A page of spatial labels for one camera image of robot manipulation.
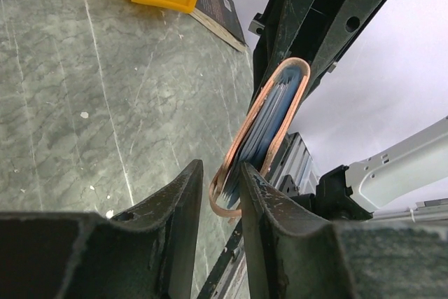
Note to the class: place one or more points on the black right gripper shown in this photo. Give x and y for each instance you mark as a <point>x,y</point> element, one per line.
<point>318,31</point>

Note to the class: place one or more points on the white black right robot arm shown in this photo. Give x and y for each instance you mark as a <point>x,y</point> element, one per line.
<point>374,112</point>

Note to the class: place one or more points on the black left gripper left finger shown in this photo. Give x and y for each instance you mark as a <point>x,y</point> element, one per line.
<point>146,251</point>

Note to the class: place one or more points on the pink leather card holder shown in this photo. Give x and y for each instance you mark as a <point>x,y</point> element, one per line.
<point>261,134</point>

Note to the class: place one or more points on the black book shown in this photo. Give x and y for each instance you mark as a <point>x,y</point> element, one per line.
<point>220,17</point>

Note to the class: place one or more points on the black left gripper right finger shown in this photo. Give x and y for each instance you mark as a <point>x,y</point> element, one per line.
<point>293,253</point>

